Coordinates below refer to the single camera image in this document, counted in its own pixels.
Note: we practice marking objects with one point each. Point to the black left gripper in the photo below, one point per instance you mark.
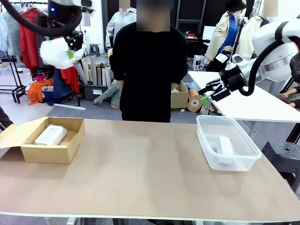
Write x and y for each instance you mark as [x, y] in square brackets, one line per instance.
[75, 41]

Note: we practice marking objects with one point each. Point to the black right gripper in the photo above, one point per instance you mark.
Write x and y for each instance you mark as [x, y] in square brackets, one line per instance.
[233, 79]

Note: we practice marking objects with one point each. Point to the bubble clock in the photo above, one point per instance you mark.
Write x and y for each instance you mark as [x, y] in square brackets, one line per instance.
[56, 55]
[50, 136]

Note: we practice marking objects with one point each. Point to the white unwrapped clock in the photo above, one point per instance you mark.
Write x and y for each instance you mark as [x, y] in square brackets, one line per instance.
[225, 145]

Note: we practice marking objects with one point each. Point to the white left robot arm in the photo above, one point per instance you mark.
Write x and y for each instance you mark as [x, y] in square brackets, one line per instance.
[63, 14]

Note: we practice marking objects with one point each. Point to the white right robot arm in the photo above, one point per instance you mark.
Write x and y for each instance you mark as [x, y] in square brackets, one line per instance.
[281, 58]

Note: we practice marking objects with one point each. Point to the white paper roll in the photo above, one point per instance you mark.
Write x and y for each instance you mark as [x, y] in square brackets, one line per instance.
[104, 77]
[108, 76]
[85, 66]

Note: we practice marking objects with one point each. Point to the grey paper roll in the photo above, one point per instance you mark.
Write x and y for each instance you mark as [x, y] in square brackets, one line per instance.
[80, 73]
[93, 68]

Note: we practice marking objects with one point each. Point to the red long dress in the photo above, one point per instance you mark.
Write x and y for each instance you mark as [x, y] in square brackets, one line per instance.
[69, 77]

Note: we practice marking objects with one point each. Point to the grey stool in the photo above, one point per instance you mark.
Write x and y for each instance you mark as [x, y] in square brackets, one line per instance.
[94, 47]

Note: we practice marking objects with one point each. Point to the brown cardboard spool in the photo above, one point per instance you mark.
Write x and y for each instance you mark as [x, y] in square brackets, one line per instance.
[194, 103]

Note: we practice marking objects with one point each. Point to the white computer case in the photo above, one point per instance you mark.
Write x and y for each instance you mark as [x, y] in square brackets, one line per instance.
[198, 62]

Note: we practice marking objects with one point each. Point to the dark blue cloth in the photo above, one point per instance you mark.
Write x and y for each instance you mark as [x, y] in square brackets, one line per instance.
[59, 89]

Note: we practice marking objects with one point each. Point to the brown paper roll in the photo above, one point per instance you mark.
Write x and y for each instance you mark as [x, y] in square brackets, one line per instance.
[99, 76]

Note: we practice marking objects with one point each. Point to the small brown cardboard box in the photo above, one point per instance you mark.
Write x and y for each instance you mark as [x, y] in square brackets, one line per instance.
[179, 98]

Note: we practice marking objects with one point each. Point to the red shirt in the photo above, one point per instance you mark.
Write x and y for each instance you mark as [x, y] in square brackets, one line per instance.
[29, 47]

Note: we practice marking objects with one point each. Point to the grey plastic bin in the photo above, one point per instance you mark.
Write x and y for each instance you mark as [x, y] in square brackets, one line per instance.
[89, 92]

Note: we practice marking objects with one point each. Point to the mannequin beige coat blue shirt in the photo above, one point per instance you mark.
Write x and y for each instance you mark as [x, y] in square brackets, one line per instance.
[218, 39]

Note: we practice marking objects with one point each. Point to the white metal bar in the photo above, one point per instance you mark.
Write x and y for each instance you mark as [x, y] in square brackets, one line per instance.
[70, 106]

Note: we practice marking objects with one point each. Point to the lying mannequin grey trousers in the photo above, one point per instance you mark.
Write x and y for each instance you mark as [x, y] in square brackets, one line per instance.
[105, 93]

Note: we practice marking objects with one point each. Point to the orange cloth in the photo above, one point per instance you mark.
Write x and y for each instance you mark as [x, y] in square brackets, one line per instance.
[35, 93]

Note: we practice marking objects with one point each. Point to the mannequin in grey hoodie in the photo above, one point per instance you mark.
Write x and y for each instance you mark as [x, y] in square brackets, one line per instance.
[117, 23]

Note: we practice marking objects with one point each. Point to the white monitor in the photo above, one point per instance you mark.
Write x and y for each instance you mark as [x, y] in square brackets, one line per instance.
[208, 32]

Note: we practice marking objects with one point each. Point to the black stand pole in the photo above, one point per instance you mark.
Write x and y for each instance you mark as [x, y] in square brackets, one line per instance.
[239, 35]

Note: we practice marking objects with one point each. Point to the pale grey hanging garment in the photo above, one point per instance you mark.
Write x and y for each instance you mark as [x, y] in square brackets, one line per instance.
[10, 35]

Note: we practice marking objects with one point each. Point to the mannequin beige coat navy top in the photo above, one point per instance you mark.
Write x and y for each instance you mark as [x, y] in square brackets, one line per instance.
[248, 30]

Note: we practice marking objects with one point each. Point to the person in black sweater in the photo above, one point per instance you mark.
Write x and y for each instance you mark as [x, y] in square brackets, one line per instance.
[145, 70]

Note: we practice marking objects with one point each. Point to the bare lying mannequin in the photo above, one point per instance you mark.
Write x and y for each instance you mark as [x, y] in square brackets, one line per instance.
[293, 98]

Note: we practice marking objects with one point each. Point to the clear plastic container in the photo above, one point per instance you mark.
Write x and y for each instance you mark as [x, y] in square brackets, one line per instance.
[234, 165]

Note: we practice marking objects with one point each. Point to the black metal shelf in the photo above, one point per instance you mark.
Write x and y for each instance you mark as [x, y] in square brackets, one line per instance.
[189, 11]

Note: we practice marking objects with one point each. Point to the black rounded object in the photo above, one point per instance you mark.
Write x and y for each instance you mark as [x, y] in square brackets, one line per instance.
[4, 117]

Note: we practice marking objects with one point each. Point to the black plastic stool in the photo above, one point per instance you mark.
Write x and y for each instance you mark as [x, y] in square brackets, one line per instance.
[286, 152]

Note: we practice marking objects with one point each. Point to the open cardboard box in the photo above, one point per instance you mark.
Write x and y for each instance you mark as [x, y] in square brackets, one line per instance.
[47, 153]

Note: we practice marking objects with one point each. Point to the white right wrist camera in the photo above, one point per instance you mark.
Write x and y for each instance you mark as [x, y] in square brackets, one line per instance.
[222, 58]

